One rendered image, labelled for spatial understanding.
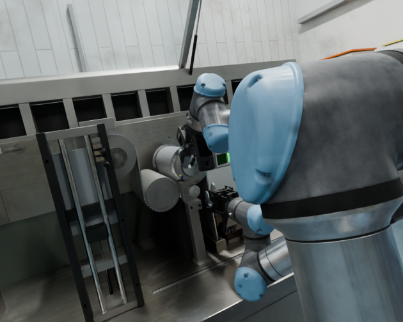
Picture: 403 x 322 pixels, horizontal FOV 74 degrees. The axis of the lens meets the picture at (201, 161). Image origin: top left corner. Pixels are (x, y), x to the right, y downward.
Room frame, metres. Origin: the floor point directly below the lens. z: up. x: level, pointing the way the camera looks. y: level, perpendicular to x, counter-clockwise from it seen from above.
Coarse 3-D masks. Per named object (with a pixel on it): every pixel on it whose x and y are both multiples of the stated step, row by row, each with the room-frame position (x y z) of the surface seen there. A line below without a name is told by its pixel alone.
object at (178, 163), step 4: (176, 160) 0.93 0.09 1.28; (180, 160) 0.92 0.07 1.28; (176, 164) 0.92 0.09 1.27; (180, 164) 0.92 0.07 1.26; (176, 168) 0.92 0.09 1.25; (180, 168) 0.92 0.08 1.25; (180, 172) 0.92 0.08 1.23; (200, 172) 0.95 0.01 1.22; (184, 176) 0.92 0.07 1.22; (188, 176) 0.93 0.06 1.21; (192, 176) 0.94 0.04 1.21; (196, 176) 0.94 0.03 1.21; (200, 176) 0.95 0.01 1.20
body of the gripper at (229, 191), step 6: (228, 186) 0.91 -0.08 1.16; (216, 192) 0.86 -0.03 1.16; (222, 192) 0.87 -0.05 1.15; (228, 192) 0.84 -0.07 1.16; (234, 192) 0.82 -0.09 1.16; (210, 198) 0.90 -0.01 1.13; (216, 198) 0.85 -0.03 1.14; (222, 198) 0.85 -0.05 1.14; (228, 198) 0.81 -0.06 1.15; (234, 198) 0.83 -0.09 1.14; (216, 204) 0.86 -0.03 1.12; (222, 204) 0.86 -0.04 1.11; (216, 210) 0.87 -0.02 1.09; (222, 210) 0.86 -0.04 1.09
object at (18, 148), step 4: (16, 144) 1.02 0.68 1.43; (20, 144) 1.02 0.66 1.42; (8, 148) 0.86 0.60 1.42; (12, 148) 0.90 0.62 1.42; (16, 148) 0.95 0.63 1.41; (20, 148) 1.01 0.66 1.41; (24, 148) 1.03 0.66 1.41; (0, 152) 0.76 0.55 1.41; (4, 152) 0.79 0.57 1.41; (8, 152) 0.84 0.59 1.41; (12, 152) 0.90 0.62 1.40; (16, 152) 1.02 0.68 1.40; (20, 152) 1.02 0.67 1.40
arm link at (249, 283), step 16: (400, 176) 0.47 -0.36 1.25; (400, 208) 0.45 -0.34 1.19; (256, 256) 0.59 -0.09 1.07; (272, 256) 0.56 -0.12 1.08; (288, 256) 0.53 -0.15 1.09; (240, 272) 0.57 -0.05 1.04; (256, 272) 0.56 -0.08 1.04; (272, 272) 0.55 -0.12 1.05; (288, 272) 0.54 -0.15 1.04; (240, 288) 0.56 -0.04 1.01; (256, 288) 0.54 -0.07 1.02
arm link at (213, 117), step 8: (208, 104) 0.64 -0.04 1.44; (216, 104) 0.64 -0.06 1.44; (224, 104) 0.65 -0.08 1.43; (200, 112) 0.65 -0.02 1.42; (208, 112) 0.63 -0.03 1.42; (216, 112) 0.62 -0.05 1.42; (224, 112) 0.62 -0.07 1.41; (200, 120) 0.64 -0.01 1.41; (208, 120) 0.61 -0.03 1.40; (216, 120) 0.60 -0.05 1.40; (224, 120) 0.60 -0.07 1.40; (208, 128) 0.60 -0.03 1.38; (216, 128) 0.59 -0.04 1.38; (224, 128) 0.59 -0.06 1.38; (208, 136) 0.60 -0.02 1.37; (216, 136) 0.58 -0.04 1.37; (224, 136) 0.58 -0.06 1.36; (208, 144) 0.60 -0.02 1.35; (216, 144) 0.59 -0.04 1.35; (224, 144) 0.60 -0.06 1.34; (216, 152) 0.62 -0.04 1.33; (224, 152) 0.62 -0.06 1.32
